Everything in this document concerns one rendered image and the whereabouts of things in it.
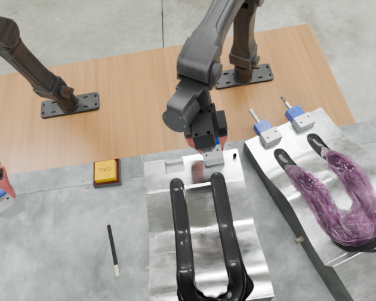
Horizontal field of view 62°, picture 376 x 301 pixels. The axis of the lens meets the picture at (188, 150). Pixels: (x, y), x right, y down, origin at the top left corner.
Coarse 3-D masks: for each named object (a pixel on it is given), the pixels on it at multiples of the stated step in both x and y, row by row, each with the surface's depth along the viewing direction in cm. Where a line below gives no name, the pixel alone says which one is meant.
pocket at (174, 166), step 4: (172, 160) 87; (176, 160) 87; (180, 160) 87; (168, 164) 88; (172, 164) 88; (176, 164) 88; (180, 164) 88; (168, 168) 88; (172, 168) 88; (176, 168) 88; (180, 168) 87; (184, 168) 87; (168, 172) 87; (172, 172) 87; (176, 172) 87
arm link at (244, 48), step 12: (252, 0) 71; (240, 12) 76; (252, 12) 74; (240, 24) 80; (252, 24) 82; (240, 36) 85; (252, 36) 88; (240, 48) 89; (252, 48) 91; (240, 60) 94
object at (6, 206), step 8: (0, 192) 79; (0, 200) 77; (8, 200) 77; (16, 200) 78; (0, 208) 76; (8, 208) 76; (16, 208) 78; (24, 208) 80; (0, 216) 77; (8, 216) 79
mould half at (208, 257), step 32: (160, 160) 86; (192, 160) 85; (224, 160) 85; (160, 192) 82; (192, 192) 82; (160, 224) 79; (192, 224) 78; (160, 256) 73; (256, 256) 70; (160, 288) 67; (224, 288) 66; (256, 288) 66
